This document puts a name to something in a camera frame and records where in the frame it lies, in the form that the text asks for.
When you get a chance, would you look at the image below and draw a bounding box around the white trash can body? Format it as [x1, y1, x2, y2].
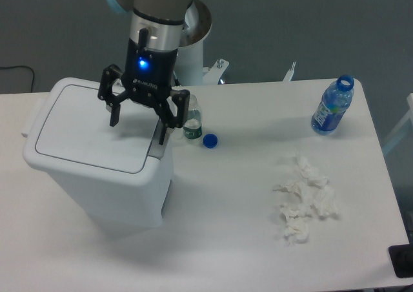
[20, 77, 176, 229]

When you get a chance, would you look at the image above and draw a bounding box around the blue bottle cap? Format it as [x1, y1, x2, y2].
[203, 133, 218, 149]

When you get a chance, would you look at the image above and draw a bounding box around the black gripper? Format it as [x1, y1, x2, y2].
[97, 28, 190, 145]

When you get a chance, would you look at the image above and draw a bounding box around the black device at edge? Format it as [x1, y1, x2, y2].
[388, 244, 412, 278]

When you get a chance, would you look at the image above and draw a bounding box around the blue plastic water bottle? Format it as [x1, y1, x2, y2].
[311, 74, 354, 136]

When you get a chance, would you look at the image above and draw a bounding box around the white frame at right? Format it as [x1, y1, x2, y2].
[381, 93, 412, 157]

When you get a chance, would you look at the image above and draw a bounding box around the black floor cable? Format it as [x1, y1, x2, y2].
[0, 65, 35, 94]

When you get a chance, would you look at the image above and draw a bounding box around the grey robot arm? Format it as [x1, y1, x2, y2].
[97, 0, 192, 144]

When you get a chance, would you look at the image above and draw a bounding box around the clear green-label bottle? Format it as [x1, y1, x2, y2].
[183, 94, 203, 143]

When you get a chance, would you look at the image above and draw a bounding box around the white trash can lid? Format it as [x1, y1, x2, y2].
[35, 84, 158, 174]

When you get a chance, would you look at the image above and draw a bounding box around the crumpled white tissue paper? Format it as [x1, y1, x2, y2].
[272, 149, 341, 246]

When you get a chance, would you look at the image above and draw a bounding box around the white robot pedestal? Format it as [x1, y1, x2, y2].
[172, 0, 297, 87]

